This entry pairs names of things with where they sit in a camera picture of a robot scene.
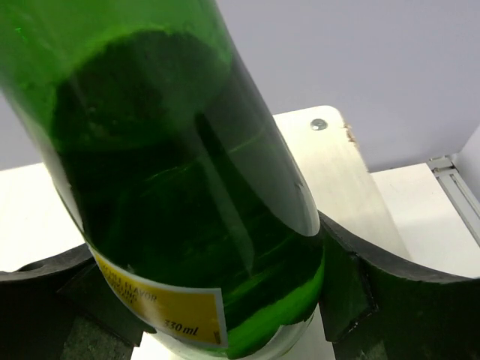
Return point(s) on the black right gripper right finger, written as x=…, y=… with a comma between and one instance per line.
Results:
x=377, y=305

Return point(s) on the aluminium frame rail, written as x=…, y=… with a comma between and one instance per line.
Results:
x=457, y=191

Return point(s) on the green glass bottle tall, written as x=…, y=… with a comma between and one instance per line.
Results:
x=170, y=164

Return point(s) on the white two-tier shelf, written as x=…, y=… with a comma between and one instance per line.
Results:
x=328, y=156

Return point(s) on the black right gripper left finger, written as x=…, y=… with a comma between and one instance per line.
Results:
x=62, y=308

